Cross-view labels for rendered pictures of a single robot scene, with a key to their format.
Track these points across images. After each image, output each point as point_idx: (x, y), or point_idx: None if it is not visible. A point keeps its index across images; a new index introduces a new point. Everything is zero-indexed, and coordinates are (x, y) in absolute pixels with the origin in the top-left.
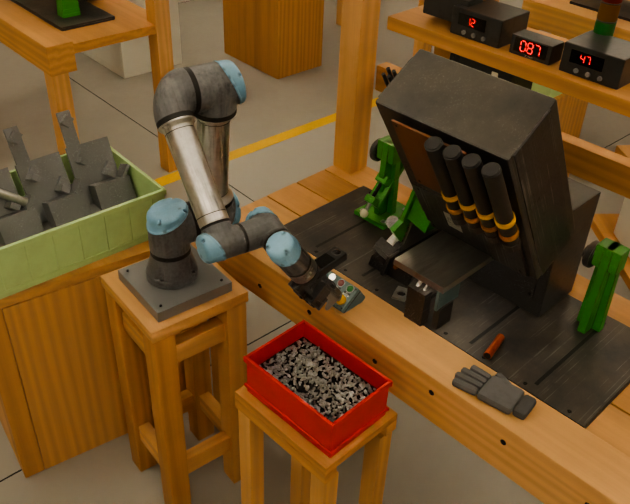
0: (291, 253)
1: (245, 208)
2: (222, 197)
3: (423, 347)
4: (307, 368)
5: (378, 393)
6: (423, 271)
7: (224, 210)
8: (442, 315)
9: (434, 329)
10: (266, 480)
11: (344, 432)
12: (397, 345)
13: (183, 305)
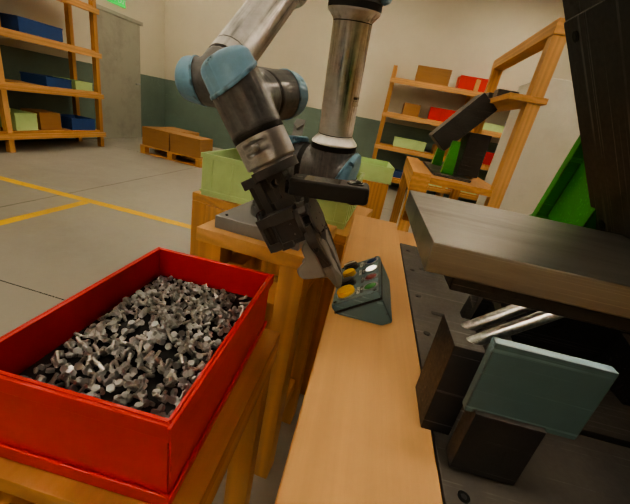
0: (215, 63)
1: (405, 232)
2: (332, 137)
3: (365, 462)
4: (182, 312)
5: (116, 418)
6: (439, 214)
7: (238, 43)
8: (483, 441)
9: (445, 461)
10: (268, 499)
11: (16, 425)
12: (325, 405)
13: (242, 226)
